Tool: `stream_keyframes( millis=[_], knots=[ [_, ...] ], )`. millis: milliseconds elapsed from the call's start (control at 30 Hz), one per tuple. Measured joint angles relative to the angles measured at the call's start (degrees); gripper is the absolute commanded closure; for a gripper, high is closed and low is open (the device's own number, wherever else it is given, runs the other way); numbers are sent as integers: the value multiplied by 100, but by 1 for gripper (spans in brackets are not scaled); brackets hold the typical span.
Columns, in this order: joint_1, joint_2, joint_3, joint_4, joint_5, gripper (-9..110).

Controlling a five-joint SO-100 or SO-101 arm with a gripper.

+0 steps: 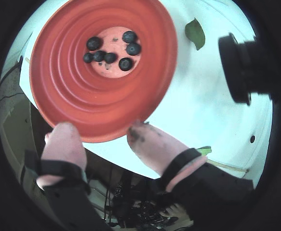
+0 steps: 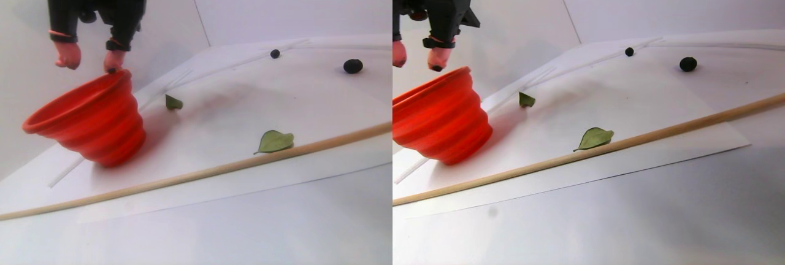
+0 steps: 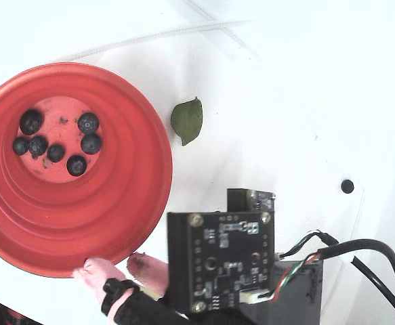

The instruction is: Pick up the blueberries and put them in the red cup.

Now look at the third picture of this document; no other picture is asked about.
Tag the dark green leaf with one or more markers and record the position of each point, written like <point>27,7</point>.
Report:
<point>187,122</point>

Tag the pink stained gripper finger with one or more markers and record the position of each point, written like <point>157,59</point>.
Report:
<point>149,271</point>

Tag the pink covered gripper finger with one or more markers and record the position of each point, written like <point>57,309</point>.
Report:
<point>99,274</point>

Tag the black camera circuit board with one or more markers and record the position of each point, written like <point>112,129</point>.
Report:
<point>248,199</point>
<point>217,260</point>

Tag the red collapsible cup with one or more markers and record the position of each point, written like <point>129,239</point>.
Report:
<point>116,203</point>

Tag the dark blueberry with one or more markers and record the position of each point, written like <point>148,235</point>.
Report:
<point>88,123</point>
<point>38,145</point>
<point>20,146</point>
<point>76,165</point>
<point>56,153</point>
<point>347,186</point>
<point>91,144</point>
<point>31,122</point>

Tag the thin wooden stick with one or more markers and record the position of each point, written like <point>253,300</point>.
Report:
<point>151,294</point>

